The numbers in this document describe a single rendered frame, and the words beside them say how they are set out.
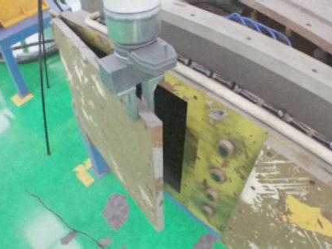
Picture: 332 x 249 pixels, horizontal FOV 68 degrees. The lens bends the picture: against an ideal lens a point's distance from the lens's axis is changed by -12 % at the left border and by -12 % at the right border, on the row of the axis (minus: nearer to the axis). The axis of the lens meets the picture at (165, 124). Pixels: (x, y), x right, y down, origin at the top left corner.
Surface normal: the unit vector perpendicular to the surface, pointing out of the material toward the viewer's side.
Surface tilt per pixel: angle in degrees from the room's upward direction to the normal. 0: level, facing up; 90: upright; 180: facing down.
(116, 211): 0
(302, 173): 90
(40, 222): 0
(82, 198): 0
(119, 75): 90
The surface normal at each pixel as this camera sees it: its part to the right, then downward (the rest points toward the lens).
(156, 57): 0.00, -0.68
